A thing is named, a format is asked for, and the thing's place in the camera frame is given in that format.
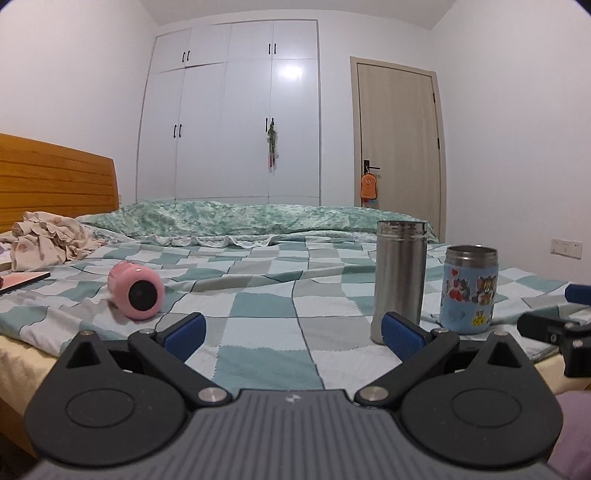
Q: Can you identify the stainless steel cup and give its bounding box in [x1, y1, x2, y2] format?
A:
[370, 220, 428, 344]

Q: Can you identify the blue cartoon sticker cup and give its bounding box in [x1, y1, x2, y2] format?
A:
[439, 245, 499, 335]

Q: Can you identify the wooden headboard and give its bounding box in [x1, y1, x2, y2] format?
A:
[0, 134, 120, 232]

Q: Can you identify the pink cup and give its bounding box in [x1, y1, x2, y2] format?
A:
[107, 261, 165, 321]

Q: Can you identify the beige peach print garment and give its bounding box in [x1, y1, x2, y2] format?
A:
[1, 211, 105, 272]

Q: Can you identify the orange hanging pouch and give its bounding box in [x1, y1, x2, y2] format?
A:
[360, 173, 378, 203]

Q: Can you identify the hanging green ornament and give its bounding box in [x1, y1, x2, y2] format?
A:
[266, 118, 277, 171]

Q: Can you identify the checkered green blanket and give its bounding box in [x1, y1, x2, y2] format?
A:
[0, 232, 591, 393]

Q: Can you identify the white wall socket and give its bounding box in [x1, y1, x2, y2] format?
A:
[551, 239, 583, 260]

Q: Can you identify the beige door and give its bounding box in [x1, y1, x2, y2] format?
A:
[351, 57, 447, 240]

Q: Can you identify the white wardrobe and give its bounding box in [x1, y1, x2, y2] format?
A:
[135, 20, 321, 205]

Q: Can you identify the green floral duvet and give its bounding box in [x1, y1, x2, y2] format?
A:
[77, 200, 420, 249]

